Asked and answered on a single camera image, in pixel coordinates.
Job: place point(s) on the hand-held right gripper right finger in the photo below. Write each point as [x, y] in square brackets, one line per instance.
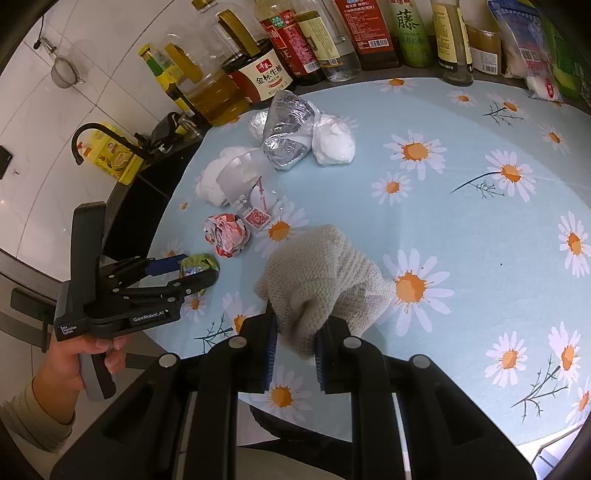
[321, 364]

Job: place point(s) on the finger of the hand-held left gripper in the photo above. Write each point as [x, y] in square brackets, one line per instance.
[189, 284]
[161, 265]

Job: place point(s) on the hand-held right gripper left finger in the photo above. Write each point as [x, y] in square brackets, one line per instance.
[270, 353]

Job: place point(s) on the green wrapper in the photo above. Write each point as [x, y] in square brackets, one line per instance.
[201, 263]

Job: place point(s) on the beige knitted pouch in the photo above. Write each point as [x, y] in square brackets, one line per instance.
[323, 277]

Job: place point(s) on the silver foil bag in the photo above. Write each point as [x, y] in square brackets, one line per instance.
[286, 134]

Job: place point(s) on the white tissue ball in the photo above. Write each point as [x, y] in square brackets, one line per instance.
[332, 145]

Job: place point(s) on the person's left forearm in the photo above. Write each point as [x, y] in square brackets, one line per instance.
[27, 420]

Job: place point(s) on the person's left hand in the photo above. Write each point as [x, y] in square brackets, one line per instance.
[60, 374]

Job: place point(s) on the red white crumpled wrapper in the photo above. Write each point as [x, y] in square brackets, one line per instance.
[226, 233]

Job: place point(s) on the clear wrapper with red print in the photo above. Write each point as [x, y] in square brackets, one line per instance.
[256, 214]

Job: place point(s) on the yellow packet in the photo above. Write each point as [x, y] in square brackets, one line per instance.
[113, 157]

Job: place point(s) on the black and metal fixture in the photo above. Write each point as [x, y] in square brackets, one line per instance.
[168, 131]

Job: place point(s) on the black faucet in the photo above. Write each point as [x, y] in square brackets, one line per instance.
[115, 136]

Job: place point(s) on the small white crumpled tissue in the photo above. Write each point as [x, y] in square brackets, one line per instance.
[258, 124]

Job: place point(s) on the daisy print tablecloth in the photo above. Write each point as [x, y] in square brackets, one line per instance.
[461, 258]

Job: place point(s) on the large clear oil jug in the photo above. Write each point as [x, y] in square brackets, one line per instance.
[217, 97]

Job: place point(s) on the green yellow bottle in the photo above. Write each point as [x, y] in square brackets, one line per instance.
[159, 74]

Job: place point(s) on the dark soy sauce jug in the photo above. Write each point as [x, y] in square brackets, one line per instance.
[263, 78]

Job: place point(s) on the red label soy sauce bottle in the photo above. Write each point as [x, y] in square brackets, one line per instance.
[295, 46]

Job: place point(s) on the clear bottle with olive label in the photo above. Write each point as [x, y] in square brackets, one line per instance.
[332, 50]

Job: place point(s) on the brown bottle with red label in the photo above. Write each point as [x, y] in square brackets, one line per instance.
[369, 32]

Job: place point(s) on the green label bottle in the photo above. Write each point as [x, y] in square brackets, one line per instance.
[411, 32]

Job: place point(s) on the bottle with pale yellow label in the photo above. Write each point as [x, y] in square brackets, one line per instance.
[450, 41]

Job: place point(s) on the small glass jar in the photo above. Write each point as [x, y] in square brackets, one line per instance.
[485, 50]

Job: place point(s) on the white plastic bag blue print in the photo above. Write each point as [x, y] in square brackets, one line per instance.
[531, 50]

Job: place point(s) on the black wall object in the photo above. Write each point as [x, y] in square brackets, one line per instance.
[4, 161]

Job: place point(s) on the metal strainer on wall hook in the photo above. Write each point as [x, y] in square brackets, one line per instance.
[62, 74]

